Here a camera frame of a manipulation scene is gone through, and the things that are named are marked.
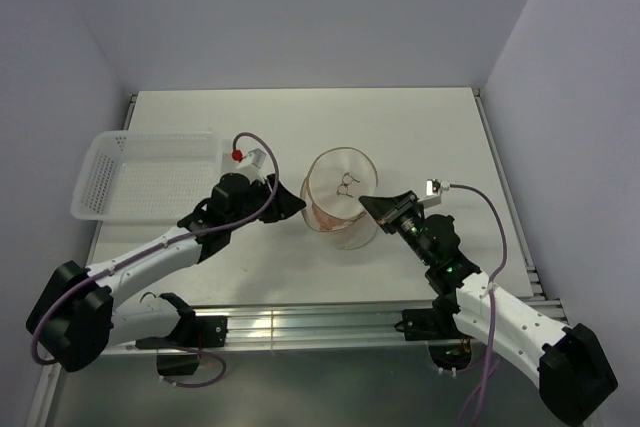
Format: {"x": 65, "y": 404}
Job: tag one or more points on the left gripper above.
{"x": 284, "y": 205}

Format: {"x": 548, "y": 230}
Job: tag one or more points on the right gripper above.
{"x": 388, "y": 210}

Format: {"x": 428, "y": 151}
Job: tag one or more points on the pink bra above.
{"x": 326, "y": 222}

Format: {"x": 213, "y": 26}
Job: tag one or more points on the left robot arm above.
{"x": 76, "y": 316}

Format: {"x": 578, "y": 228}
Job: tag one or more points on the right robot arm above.
{"x": 566, "y": 364}

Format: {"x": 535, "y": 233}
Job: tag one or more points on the white plastic basket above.
{"x": 146, "y": 177}

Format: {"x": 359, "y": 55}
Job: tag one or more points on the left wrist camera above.
{"x": 251, "y": 165}

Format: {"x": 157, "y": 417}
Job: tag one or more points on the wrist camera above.
{"x": 251, "y": 165}
{"x": 434, "y": 191}

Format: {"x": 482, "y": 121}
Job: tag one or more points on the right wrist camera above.
{"x": 434, "y": 191}

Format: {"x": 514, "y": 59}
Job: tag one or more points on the aluminium frame rail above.
{"x": 304, "y": 328}

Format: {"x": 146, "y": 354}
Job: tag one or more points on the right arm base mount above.
{"x": 449, "y": 349}

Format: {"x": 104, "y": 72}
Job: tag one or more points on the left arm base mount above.
{"x": 200, "y": 332}

